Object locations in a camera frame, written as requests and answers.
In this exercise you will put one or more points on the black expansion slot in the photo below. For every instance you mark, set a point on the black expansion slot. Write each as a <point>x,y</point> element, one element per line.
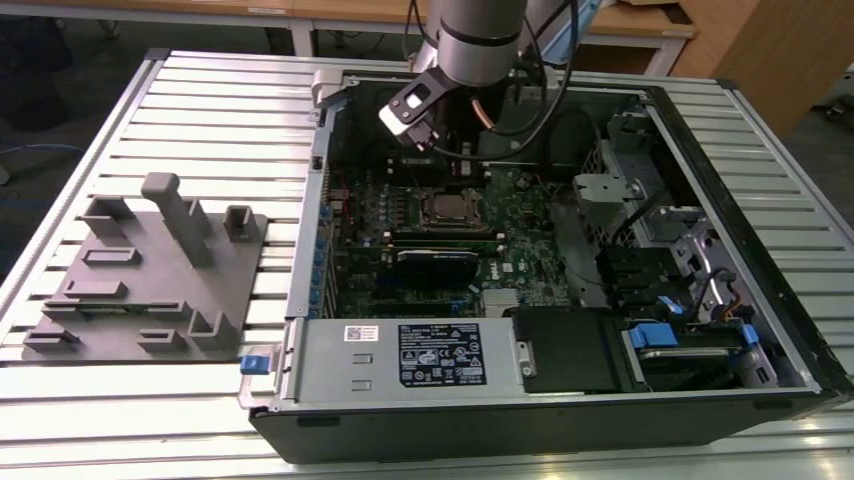
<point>414,309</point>
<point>414,294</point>

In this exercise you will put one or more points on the CPU socket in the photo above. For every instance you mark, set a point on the CPU socket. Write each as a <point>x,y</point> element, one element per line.
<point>434,229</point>

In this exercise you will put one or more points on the black RAM stick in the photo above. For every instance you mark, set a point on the black RAM stick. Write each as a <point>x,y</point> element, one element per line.
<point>441,234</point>

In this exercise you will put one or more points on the black graphics card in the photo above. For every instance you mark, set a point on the black graphics card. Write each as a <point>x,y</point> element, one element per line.
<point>437,270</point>

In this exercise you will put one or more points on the black RAM slot bank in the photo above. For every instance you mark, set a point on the black RAM slot bank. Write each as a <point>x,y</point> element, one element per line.
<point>421,173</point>

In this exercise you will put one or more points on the gray plastic baffle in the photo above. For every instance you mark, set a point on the gray plastic baffle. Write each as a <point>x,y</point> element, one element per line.
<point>574,250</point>

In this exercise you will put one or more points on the wooden cabinet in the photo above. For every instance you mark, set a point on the wooden cabinet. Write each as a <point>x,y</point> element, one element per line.
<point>768,50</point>

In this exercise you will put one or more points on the green motherboard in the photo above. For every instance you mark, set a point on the green motherboard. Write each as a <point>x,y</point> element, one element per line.
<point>534,240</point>

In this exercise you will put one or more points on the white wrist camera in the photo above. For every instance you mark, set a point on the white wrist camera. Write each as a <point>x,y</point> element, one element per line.
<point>409,112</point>

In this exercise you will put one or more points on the hard disk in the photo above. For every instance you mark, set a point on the hard disk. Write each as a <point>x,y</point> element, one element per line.
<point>681,367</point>

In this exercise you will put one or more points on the gray chair base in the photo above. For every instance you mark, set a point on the gray chair base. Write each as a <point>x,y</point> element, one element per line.
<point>841,100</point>

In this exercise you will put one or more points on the gray case latch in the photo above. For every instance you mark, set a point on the gray case latch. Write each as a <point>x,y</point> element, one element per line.
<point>328,85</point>

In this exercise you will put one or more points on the black rating label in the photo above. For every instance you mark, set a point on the black rating label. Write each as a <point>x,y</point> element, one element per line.
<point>444,355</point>

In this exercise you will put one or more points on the blue plastic clip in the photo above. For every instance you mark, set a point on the blue plastic clip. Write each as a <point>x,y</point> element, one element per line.
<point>749,335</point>

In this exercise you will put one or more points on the silver rear slot panel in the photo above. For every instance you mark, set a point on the silver rear slot panel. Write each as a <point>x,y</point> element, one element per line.
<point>304,250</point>

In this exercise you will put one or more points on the silver chassis bracket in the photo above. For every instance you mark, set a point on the silver chassis bracket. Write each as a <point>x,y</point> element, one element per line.
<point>701,250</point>

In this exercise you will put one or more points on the gray parts rack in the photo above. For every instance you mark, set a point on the gray parts rack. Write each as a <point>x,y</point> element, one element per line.
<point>154,290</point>

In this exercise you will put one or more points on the blue disk carrier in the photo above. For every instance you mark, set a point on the blue disk carrier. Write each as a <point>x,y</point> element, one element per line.
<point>651,335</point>

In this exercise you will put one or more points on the wooden desk white legs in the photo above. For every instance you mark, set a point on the wooden desk white legs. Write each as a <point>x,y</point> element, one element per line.
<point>641,27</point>
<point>134,4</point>

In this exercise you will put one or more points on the black PC case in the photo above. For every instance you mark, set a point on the black PC case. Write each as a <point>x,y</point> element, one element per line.
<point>468,435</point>

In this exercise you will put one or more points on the silver chipset heat sink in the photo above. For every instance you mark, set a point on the silver chipset heat sink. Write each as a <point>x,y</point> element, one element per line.
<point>501,302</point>

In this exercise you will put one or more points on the perforated metal drive cage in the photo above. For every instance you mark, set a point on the perforated metal drive cage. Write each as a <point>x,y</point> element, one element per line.
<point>601,187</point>

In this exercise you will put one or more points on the black plastic block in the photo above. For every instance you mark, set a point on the black plastic block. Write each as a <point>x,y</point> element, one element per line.
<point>634,275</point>

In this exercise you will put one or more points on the white barcode sticker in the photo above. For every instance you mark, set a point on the white barcode sticker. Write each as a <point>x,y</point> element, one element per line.
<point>362,333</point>

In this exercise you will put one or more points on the silver power supply unit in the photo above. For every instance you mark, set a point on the silver power supply unit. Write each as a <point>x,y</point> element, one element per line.
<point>334,365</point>

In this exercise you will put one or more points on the blue power supply latch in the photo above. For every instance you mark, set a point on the blue power supply latch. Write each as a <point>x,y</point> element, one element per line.
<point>254,365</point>

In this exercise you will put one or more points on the black office chair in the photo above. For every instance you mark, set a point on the black office chair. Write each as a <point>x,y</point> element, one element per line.
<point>34,75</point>

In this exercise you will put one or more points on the silver CPU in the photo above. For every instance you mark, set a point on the silver CPU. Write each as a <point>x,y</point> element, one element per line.
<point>456,206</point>

